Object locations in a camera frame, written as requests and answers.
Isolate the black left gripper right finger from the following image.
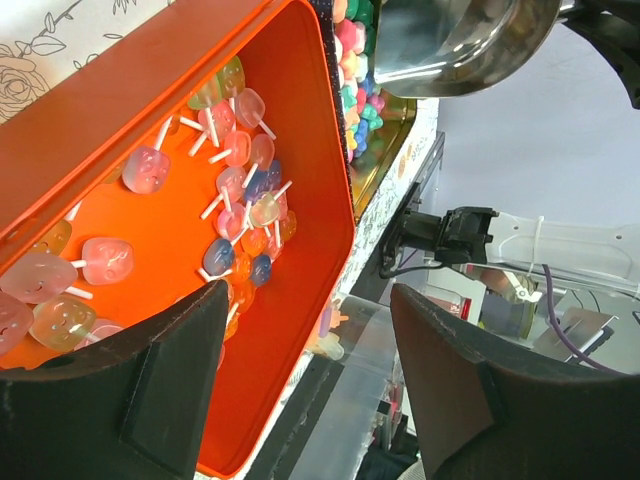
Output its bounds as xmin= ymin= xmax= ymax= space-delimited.
xmin=391 ymin=284 xmax=639 ymax=479

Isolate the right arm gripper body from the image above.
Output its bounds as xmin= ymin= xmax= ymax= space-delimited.
xmin=562 ymin=0 xmax=639 ymax=110

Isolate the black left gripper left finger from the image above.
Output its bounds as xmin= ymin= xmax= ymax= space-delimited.
xmin=1 ymin=281 xmax=228 ymax=479

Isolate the metal scoop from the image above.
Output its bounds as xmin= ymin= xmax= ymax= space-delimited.
xmin=373 ymin=0 xmax=583 ymax=99

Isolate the dark tin of star candies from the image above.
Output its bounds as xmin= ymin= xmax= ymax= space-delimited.
xmin=311 ymin=0 xmax=417 ymax=219

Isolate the orange lollipop tray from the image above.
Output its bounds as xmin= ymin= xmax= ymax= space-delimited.
xmin=1 ymin=1 xmax=355 ymax=478

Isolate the floral table mat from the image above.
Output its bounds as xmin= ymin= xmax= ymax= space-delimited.
xmin=0 ymin=0 xmax=441 ymax=441

